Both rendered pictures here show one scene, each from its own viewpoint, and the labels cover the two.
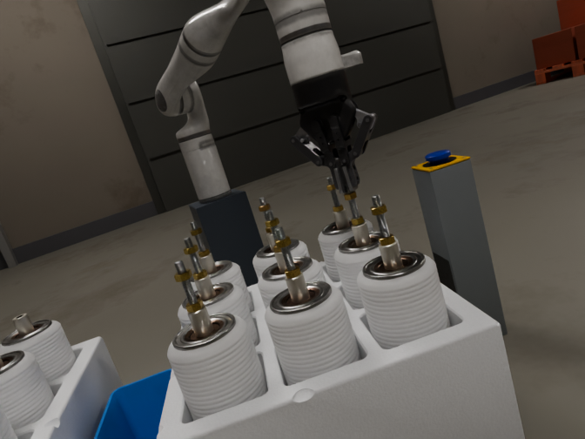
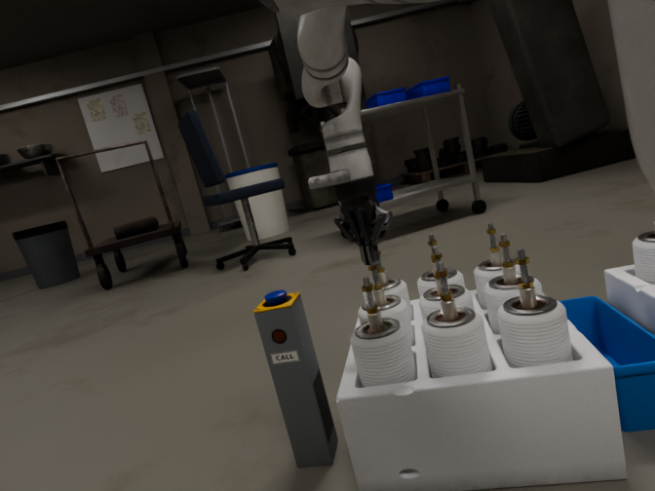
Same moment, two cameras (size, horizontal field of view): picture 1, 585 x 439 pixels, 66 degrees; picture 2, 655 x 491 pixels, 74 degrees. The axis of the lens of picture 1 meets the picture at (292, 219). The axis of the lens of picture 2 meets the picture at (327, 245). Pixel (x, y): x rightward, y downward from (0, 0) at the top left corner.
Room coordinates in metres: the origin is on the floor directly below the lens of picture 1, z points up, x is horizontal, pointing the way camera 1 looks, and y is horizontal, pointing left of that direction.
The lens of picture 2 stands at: (1.40, 0.08, 0.53)
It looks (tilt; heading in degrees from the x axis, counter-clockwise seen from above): 10 degrees down; 197
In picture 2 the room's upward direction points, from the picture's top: 14 degrees counter-clockwise
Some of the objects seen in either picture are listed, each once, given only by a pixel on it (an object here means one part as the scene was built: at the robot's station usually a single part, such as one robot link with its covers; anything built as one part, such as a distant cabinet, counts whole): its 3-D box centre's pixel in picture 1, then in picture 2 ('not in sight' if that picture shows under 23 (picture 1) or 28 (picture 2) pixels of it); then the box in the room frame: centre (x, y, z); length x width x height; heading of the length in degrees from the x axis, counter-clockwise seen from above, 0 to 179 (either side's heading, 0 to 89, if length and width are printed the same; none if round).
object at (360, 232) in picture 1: (361, 234); (379, 297); (0.63, -0.09, 0.26); 0.02 x 0.02 x 0.03
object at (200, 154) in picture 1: (205, 168); not in sight; (1.25, 0.18, 0.39); 0.09 x 0.09 x 0.17; 18
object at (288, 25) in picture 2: not in sight; (315, 106); (-4.33, -1.43, 1.31); 1.35 x 1.20 x 2.63; 108
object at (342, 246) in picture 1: (363, 242); (381, 303); (0.63, -0.09, 0.25); 0.08 x 0.08 x 0.01
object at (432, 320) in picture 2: (278, 248); (450, 317); (0.74, 0.04, 0.25); 0.08 x 0.08 x 0.01
